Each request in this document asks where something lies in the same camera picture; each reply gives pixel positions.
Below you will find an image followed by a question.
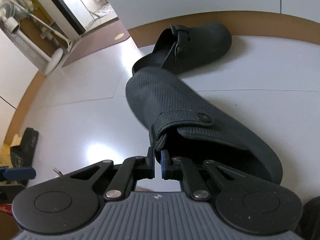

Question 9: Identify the black clog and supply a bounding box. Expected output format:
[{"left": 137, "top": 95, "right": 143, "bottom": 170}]
[
  {"left": 125, "top": 67, "right": 283, "bottom": 184},
  {"left": 132, "top": 22, "right": 232, "bottom": 75}
]

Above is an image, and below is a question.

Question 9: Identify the yellow slipper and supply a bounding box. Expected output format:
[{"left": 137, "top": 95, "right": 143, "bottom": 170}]
[{"left": 0, "top": 134, "right": 22, "bottom": 168}]

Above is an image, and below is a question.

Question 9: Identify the black Bear slipper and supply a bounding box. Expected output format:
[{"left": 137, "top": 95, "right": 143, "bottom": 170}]
[{"left": 10, "top": 127, "right": 39, "bottom": 167}]

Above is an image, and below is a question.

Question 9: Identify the brown door mat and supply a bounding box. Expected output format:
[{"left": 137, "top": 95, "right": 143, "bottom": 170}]
[{"left": 63, "top": 20, "right": 130, "bottom": 66}]

